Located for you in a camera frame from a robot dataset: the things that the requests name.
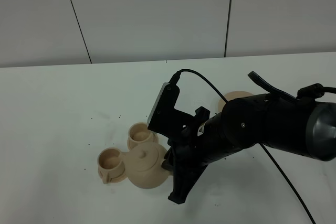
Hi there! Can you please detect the front brown teacup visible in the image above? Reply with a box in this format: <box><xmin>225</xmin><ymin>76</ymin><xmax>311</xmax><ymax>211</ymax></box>
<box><xmin>97</xmin><ymin>147</ymin><xmax>125</xmax><ymax>177</ymax></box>

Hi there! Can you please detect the brown teapot saucer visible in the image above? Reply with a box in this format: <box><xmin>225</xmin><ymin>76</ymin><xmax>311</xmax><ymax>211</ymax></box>
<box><xmin>218</xmin><ymin>91</ymin><xmax>253</xmax><ymax>112</ymax></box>

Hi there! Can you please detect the rear cup saucer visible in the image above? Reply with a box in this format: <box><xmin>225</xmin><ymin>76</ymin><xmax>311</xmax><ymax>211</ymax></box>
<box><xmin>127</xmin><ymin>131</ymin><xmax>158</xmax><ymax>150</ymax></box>

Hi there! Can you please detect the black camera cable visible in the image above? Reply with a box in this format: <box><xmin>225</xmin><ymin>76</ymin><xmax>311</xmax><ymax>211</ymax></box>
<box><xmin>169</xmin><ymin>69</ymin><xmax>317</xmax><ymax>224</ymax></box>

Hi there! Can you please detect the cup saucer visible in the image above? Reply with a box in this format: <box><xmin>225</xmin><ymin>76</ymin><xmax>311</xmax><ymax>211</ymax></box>
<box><xmin>98</xmin><ymin>170</ymin><xmax>127</xmax><ymax>184</ymax></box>
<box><xmin>127</xmin><ymin>131</ymin><xmax>158</xmax><ymax>150</ymax></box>

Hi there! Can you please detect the brown teapot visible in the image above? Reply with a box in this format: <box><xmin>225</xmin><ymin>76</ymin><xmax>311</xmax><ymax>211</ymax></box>
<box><xmin>121</xmin><ymin>142</ymin><xmax>171</xmax><ymax>189</ymax></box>

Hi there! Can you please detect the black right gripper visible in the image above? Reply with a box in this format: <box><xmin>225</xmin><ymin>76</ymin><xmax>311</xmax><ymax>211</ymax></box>
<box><xmin>161</xmin><ymin>107</ymin><xmax>236</xmax><ymax>204</ymax></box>

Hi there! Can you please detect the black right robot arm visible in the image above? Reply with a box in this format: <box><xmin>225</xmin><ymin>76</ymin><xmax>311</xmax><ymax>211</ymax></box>
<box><xmin>162</xmin><ymin>72</ymin><xmax>335</xmax><ymax>204</ymax></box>

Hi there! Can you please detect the front cup saucer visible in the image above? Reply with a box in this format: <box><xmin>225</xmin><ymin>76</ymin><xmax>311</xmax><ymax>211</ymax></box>
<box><xmin>98</xmin><ymin>170</ymin><xmax>127</xmax><ymax>184</ymax></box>

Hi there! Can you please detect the brown teacup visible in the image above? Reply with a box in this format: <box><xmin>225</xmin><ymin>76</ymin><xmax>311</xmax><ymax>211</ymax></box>
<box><xmin>127</xmin><ymin>122</ymin><xmax>156</xmax><ymax>150</ymax></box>
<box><xmin>97</xmin><ymin>147</ymin><xmax>125</xmax><ymax>177</ymax></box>

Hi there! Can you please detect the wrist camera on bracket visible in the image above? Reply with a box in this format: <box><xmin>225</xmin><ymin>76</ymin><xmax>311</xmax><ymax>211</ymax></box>
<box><xmin>148</xmin><ymin>82</ymin><xmax>194</xmax><ymax>138</ymax></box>

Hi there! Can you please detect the rear brown teacup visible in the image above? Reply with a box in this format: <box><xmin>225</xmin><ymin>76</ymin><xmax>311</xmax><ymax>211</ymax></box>
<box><xmin>127</xmin><ymin>122</ymin><xmax>156</xmax><ymax>150</ymax></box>

